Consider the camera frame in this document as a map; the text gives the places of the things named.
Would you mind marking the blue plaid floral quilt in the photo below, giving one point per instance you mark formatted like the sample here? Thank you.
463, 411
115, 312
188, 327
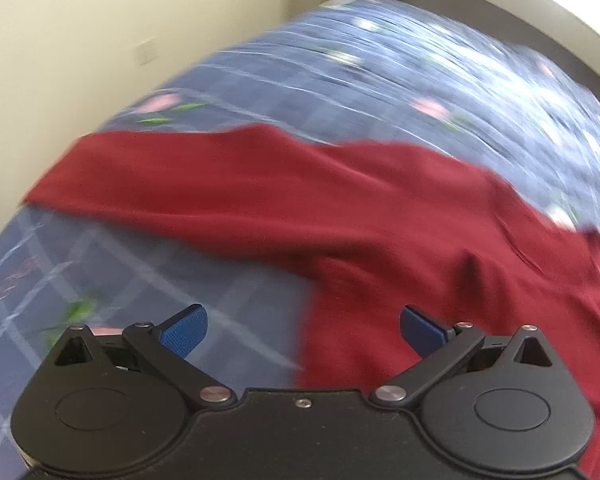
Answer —
280, 75

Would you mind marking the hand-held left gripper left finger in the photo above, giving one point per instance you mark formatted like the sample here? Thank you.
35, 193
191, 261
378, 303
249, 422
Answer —
185, 332

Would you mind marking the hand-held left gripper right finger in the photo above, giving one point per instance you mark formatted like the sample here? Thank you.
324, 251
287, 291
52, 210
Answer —
420, 332

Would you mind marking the beige wall socket plate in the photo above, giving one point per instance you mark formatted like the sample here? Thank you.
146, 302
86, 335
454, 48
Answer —
147, 50

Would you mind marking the dark red knit garment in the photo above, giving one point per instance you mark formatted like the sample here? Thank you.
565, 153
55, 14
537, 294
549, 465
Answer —
380, 210

